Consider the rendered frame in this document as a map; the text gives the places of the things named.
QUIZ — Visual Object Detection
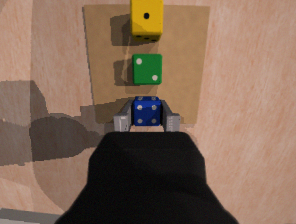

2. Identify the blue die with white pips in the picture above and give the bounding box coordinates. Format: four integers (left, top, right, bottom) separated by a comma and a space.
133, 96, 161, 126

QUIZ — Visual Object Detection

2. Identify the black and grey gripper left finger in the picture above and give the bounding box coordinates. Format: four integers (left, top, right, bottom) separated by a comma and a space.
113, 99, 135, 132

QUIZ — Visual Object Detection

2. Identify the tan flat mat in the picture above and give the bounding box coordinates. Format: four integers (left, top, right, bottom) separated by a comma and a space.
84, 4, 210, 124

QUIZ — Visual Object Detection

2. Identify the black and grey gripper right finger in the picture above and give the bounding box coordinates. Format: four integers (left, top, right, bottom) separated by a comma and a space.
159, 99, 181, 132

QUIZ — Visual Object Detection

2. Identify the yellow die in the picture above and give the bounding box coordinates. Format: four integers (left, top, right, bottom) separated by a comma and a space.
130, 0, 163, 42

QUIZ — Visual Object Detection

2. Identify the green die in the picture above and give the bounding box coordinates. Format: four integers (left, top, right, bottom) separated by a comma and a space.
132, 54, 162, 85

